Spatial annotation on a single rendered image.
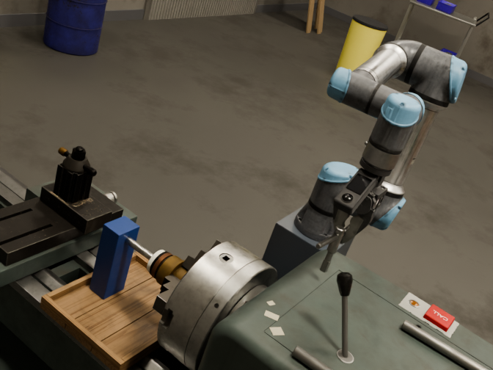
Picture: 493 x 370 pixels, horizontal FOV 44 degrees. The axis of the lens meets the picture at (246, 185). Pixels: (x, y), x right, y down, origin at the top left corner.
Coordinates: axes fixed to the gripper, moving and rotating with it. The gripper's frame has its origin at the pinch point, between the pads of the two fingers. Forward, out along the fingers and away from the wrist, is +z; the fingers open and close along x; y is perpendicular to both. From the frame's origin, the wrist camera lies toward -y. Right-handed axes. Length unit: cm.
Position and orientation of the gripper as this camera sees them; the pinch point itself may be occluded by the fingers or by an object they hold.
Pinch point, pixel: (340, 238)
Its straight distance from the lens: 143.0
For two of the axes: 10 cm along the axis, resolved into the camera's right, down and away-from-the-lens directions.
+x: -7.9, -4.8, 3.8
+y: 5.4, -2.6, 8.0
